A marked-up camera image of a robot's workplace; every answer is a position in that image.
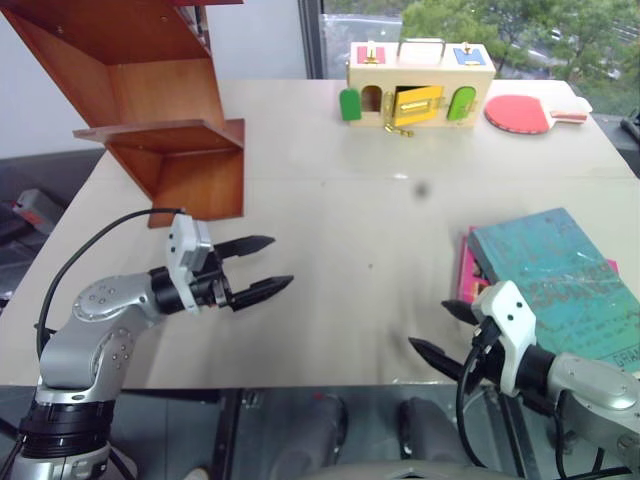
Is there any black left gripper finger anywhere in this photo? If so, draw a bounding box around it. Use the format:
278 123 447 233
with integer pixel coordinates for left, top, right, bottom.
229 274 295 314
213 234 277 262

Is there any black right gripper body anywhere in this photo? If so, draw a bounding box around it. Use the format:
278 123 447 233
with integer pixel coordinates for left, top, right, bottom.
467 319 504 389

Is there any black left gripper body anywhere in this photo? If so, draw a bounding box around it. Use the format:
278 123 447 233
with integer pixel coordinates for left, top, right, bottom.
192 244 237 312

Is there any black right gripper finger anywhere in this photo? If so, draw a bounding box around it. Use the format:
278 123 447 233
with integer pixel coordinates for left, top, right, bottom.
408 337 474 384
440 298 479 327

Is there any pink book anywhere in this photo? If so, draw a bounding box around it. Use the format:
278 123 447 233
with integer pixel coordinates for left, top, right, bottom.
453 225 621 304

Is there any teal hardcover book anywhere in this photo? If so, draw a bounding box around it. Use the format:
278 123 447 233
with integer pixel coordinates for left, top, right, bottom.
467 207 640 374

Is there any wooden shelf unit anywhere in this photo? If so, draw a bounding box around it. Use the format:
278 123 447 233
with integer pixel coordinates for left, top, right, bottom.
0 0 246 230

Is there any grey robot torso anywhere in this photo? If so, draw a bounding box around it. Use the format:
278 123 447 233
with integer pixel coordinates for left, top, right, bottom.
299 462 521 480

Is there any green arched door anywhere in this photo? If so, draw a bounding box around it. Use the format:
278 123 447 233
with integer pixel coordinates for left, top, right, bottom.
339 87 363 123
447 85 480 122

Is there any grey and red floor device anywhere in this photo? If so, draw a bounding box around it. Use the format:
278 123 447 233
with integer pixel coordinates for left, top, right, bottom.
9 188 71 235

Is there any red table tennis paddle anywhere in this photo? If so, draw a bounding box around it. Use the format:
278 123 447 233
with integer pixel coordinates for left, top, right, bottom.
483 93 591 135

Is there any yellow lock box door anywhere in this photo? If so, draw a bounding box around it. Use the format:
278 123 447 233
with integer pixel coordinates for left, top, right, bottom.
393 84 446 129

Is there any wooden lock box toy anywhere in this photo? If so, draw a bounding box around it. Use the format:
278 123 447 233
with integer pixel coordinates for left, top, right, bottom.
338 39 497 137

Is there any black object beside table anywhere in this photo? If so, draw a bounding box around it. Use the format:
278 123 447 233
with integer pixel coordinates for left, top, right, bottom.
619 107 640 146

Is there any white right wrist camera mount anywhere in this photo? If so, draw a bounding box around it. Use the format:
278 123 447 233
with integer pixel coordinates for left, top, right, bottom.
470 279 539 399

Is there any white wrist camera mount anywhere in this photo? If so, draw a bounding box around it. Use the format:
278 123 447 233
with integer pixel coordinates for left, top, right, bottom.
166 213 217 315
470 279 539 399

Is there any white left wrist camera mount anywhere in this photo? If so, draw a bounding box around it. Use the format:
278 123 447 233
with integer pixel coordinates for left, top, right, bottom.
166 213 217 315

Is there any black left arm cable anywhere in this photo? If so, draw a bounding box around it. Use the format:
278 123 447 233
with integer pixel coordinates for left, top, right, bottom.
35 208 187 361

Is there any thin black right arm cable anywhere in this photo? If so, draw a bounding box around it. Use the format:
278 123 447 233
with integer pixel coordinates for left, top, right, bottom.
553 389 634 480

